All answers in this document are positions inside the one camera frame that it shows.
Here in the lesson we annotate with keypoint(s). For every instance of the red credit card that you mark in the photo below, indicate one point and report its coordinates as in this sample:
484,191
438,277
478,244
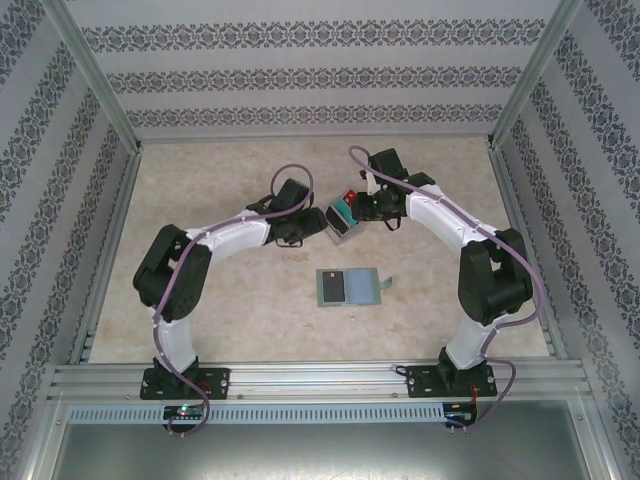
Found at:
350,194

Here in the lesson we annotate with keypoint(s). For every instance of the black VIP credit card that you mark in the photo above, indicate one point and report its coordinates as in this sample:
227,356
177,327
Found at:
337,225
333,287

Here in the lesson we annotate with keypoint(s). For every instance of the teal credit card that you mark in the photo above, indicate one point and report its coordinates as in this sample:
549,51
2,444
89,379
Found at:
345,210

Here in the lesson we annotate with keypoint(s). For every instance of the green card holder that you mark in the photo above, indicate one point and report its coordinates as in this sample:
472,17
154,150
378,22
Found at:
362,287

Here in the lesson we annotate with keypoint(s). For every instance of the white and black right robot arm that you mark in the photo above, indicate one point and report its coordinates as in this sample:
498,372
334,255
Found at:
440,215

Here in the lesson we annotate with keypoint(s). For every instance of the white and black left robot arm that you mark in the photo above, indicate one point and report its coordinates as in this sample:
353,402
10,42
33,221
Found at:
230,232

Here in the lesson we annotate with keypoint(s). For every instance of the small left circuit board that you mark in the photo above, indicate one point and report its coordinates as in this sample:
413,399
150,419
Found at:
185,412

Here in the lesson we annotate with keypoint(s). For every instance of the small circuit board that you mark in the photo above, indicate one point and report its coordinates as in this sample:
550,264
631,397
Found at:
460,417
185,412

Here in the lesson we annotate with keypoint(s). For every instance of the small right circuit board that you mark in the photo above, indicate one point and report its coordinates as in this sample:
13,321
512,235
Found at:
460,417

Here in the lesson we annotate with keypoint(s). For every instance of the grey metal panel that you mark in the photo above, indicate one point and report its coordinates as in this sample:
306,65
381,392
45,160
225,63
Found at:
320,452

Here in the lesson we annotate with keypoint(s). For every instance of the aluminium table side rail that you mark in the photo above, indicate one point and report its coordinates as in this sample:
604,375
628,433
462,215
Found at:
527,255

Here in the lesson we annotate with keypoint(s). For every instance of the aluminium mounting rail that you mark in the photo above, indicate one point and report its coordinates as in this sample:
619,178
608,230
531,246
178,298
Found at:
320,380

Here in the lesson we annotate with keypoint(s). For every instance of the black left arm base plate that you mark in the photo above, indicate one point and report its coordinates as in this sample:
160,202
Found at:
215,382

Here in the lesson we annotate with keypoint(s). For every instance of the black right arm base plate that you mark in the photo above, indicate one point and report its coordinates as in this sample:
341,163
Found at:
417,380

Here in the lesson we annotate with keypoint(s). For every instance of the aluminium frame post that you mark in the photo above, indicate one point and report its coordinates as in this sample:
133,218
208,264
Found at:
95,75
537,75

